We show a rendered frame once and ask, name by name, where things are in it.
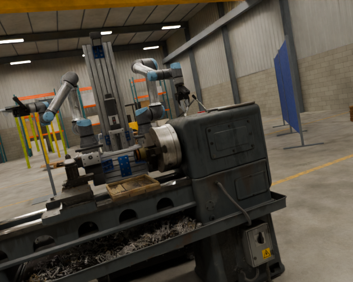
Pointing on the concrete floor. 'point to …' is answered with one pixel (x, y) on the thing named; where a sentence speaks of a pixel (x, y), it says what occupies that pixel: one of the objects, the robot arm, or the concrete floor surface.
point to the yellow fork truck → (134, 116)
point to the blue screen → (288, 92)
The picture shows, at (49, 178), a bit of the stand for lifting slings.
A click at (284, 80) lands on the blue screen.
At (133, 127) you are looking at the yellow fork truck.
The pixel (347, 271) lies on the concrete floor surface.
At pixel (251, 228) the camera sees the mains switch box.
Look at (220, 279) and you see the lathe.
